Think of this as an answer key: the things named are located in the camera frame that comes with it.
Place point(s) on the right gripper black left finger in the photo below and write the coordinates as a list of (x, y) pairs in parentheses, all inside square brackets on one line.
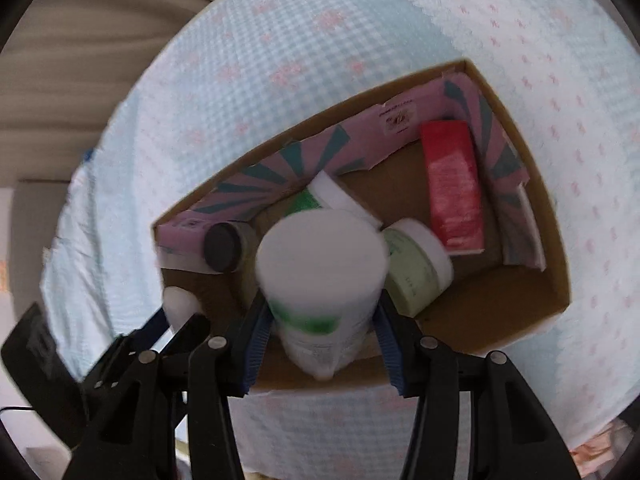
[(136, 397)]

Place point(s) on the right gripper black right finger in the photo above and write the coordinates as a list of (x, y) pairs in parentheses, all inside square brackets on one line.
[(476, 418)]

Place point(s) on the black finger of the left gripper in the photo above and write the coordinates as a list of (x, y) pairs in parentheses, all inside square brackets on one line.
[(165, 334)]

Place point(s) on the black lid small jar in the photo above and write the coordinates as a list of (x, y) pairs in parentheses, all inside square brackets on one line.
[(226, 245)]

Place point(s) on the white medicine bottle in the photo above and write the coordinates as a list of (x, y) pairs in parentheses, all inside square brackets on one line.
[(322, 272)]

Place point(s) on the pale green lid jar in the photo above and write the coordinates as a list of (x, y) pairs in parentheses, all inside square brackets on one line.
[(420, 269)]

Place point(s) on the red marubi box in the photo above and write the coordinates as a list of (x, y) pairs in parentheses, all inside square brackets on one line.
[(453, 187)]

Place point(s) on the white earbuds case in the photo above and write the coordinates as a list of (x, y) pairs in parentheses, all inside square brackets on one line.
[(179, 305)]

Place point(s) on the open cardboard box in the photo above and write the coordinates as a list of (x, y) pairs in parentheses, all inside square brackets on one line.
[(371, 144)]

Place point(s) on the light blue patterned bedsheet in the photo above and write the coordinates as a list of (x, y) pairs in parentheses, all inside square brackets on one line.
[(244, 71)]

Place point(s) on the beige curtain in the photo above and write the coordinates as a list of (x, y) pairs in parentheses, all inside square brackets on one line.
[(66, 67)]

